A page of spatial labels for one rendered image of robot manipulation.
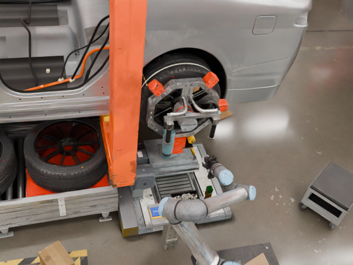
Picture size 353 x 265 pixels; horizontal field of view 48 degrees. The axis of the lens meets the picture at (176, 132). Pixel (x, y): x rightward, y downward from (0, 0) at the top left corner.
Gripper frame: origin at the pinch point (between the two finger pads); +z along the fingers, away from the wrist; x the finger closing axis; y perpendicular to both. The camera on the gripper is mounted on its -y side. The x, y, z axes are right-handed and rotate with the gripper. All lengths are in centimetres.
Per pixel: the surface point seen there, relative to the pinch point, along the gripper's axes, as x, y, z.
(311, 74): -231, 5, 173
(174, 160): 2, -23, 59
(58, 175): 100, -6, 34
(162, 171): 14, -32, 58
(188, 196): 17.6, -19.3, -11.6
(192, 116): 6.2, 33.4, 3.8
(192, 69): -2, 63, 20
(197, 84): -3, 53, 16
